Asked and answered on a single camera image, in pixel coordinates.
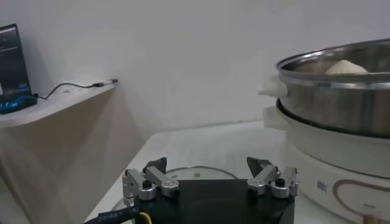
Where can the white electric cooking pot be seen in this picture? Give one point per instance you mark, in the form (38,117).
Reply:
(329,158)

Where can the dark monitor screen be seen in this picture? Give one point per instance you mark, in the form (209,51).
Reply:
(12,61)

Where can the blue computer mouse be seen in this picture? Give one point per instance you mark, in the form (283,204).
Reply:
(15,105)

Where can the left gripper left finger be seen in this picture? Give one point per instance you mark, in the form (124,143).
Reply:
(161,182)

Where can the white steamed baozi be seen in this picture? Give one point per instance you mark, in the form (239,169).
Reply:
(345,67)

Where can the stainless steel steamer basket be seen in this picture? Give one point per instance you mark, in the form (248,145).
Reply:
(335,103)

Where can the white side desk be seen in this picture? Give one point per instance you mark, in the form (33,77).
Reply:
(61,146)

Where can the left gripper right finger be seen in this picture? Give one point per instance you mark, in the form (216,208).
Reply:
(265,176)

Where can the round glass pot lid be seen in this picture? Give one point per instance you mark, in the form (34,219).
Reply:
(198,174)

